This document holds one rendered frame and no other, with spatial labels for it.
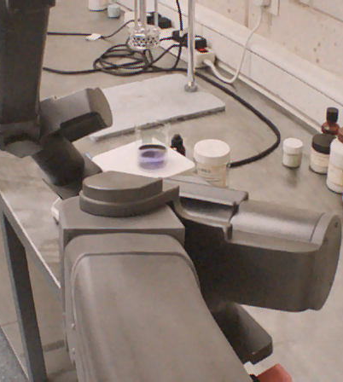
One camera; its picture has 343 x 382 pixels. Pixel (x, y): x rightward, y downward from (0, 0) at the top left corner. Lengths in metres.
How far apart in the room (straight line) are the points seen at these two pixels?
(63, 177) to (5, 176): 0.33
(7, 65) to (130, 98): 0.82
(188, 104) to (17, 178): 0.41
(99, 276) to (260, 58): 1.30
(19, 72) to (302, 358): 0.50
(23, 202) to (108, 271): 0.92
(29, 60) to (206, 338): 0.51
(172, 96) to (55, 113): 0.65
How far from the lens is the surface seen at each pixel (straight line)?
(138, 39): 1.44
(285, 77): 1.51
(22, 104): 0.81
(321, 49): 1.47
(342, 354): 0.94
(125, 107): 1.49
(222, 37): 1.70
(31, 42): 0.70
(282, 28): 1.56
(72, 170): 0.99
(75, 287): 0.30
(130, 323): 0.26
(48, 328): 1.95
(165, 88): 1.58
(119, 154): 1.16
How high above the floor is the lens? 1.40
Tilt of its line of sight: 32 degrees down
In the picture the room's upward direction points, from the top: straight up
